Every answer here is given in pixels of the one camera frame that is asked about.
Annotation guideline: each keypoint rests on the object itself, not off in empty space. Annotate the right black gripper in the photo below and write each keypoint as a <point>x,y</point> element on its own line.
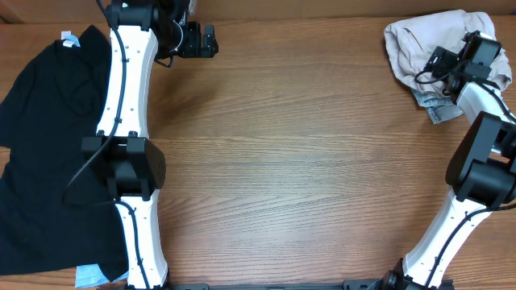
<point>444,59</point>

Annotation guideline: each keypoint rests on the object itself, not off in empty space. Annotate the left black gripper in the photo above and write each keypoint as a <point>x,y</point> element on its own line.
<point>204,41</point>

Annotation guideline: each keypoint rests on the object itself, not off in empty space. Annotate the beige shorts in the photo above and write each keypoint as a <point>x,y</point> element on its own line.
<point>410,42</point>

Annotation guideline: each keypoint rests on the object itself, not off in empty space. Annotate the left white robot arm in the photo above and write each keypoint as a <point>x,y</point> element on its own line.
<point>121,154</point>

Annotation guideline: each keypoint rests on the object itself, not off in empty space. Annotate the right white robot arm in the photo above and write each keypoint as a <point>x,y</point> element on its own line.
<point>481,173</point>

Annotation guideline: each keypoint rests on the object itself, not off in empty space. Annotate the folded light blue jeans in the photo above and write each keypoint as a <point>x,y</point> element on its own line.
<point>438,107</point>

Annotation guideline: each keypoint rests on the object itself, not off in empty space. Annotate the black t-shirt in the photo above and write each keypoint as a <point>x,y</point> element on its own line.
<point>54,211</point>

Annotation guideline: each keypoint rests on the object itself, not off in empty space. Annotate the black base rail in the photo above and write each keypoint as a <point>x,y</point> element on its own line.
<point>345,285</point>

